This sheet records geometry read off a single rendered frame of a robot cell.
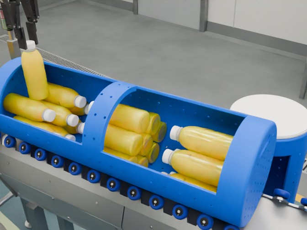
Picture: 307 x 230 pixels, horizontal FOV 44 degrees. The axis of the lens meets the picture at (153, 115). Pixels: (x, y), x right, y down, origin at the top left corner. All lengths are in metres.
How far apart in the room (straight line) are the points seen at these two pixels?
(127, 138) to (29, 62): 0.41
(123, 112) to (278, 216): 0.53
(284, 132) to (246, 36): 3.52
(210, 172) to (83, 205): 0.48
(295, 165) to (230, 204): 0.51
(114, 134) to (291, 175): 0.64
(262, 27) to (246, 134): 3.77
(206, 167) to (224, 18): 3.99
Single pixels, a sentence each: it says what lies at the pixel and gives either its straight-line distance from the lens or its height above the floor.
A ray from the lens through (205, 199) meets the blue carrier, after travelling 0.96.
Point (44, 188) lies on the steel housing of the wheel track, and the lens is 1.39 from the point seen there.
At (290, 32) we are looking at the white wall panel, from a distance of 4.53.
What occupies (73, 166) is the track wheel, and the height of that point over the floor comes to 0.97.
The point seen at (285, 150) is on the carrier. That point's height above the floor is 0.98.
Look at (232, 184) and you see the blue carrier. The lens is 0.91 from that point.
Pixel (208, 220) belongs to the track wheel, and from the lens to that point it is 1.06.
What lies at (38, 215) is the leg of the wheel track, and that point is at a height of 0.58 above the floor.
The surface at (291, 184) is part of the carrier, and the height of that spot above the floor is 0.82.
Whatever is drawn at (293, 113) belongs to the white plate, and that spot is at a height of 1.04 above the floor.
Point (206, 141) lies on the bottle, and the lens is 1.00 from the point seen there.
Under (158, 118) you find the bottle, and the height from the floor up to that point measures 1.12.
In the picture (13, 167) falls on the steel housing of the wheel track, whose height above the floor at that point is 0.87.
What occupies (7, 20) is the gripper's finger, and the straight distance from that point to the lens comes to 1.22.
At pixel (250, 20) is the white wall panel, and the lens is 4.72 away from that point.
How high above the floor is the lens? 1.76
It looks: 32 degrees down
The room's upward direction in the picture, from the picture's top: 2 degrees counter-clockwise
